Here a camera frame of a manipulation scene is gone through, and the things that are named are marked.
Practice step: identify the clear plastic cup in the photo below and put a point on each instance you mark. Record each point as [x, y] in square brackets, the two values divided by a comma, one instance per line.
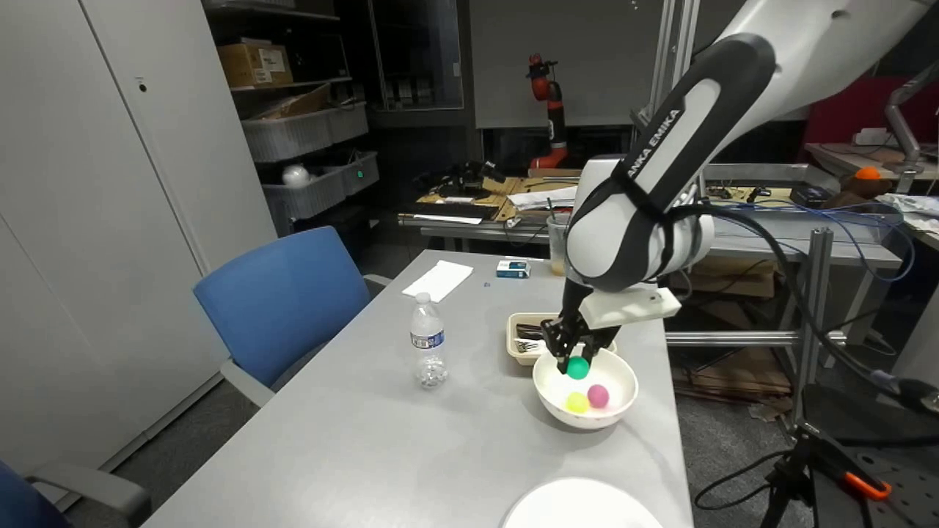
[555, 244]

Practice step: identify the pink ball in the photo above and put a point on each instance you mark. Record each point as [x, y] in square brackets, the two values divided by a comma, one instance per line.
[601, 398]

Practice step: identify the black plastic forks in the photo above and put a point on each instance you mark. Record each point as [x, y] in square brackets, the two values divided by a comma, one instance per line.
[530, 332]

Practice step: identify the clear water bottle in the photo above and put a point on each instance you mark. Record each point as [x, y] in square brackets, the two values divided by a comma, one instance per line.
[426, 340]

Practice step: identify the blue-green ball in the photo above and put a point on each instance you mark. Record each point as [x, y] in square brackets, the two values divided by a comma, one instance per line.
[580, 367]

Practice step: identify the red and black tool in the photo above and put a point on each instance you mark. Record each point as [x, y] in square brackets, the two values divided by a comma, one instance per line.
[546, 88]

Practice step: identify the cluttered work table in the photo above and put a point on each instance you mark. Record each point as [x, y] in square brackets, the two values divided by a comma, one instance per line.
[458, 217]

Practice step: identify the white round object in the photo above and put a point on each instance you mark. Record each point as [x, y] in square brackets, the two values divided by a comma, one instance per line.
[297, 178]

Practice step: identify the beige cutlery tray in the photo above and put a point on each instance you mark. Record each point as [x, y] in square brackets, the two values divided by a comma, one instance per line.
[530, 314]

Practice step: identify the white paper sheet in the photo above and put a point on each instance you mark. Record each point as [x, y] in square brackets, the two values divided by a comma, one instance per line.
[439, 279]

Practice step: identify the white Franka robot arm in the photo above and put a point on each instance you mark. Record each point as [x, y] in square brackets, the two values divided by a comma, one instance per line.
[684, 119]

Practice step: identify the dark red panel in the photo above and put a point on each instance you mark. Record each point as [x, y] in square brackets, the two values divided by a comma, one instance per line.
[862, 112]

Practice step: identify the grey metal cabinet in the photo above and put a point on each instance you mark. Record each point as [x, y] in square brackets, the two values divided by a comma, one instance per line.
[97, 194]

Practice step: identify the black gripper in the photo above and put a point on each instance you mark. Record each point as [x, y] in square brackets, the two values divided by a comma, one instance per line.
[558, 332]

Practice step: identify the grey storage bin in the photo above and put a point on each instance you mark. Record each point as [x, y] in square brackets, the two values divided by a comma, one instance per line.
[325, 191]
[304, 134]

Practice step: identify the white bowl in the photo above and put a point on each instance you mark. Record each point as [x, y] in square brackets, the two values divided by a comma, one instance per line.
[589, 417]

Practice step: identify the aluminium frame post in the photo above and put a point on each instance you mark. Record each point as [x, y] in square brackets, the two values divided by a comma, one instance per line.
[813, 295]

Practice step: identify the small blue box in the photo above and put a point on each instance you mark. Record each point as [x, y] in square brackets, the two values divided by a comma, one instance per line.
[513, 268]

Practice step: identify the black tripod with orange clamp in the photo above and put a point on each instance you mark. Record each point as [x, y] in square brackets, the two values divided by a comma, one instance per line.
[812, 456]

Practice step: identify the brown cardboard scraps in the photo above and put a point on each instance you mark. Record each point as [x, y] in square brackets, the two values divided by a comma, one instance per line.
[501, 191]

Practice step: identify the cardboard boxes under table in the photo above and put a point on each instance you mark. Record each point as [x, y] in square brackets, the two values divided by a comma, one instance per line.
[722, 279]

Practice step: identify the brown cardboard box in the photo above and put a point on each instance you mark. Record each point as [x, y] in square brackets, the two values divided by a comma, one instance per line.
[253, 62]

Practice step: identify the yellow ball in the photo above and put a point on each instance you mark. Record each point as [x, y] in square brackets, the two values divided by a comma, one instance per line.
[576, 402]

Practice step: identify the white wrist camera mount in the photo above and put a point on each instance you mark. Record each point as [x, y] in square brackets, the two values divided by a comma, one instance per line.
[626, 305]

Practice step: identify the blue office chair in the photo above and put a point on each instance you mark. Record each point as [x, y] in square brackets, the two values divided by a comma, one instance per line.
[15, 503]
[282, 295]

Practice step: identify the white plate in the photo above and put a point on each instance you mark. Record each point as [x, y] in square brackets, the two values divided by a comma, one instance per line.
[576, 509]

